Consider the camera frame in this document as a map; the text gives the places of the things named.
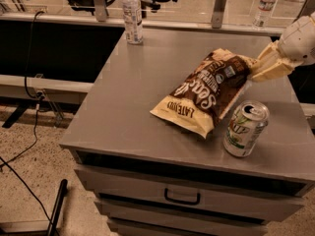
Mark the black drawer handle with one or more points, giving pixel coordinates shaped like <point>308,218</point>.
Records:
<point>181,198</point>

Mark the clear water bottle background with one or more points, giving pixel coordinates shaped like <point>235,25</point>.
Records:
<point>263,13</point>

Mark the grey metal post left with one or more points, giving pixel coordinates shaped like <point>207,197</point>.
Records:
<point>100,10</point>

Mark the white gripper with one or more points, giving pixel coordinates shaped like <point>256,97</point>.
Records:
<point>296,43</point>

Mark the grey metal post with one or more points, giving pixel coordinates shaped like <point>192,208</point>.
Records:
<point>100,10</point>
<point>217,16</point>

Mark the grey drawer cabinet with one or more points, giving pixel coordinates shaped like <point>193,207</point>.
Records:
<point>127,156</point>

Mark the brown chip bag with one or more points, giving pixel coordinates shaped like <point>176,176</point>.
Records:
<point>207,94</point>

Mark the grey metal post right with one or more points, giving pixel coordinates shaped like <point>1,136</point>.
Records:
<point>217,16</point>

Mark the clear water bottle on table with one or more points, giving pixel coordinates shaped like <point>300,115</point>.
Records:
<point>132,16</point>

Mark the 7up soda can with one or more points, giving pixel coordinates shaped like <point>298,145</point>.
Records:
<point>248,121</point>

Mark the black metal stand leg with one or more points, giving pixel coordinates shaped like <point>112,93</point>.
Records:
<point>47,227</point>

